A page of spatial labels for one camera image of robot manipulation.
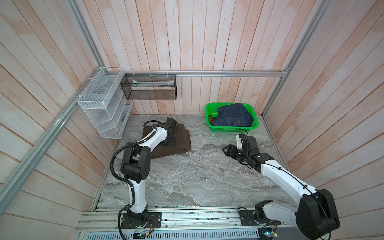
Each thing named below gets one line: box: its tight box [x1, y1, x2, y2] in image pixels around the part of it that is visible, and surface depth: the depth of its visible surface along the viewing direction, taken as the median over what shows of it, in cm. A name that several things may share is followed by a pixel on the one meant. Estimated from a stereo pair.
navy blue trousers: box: [210, 103, 255, 127], surface depth 113 cm
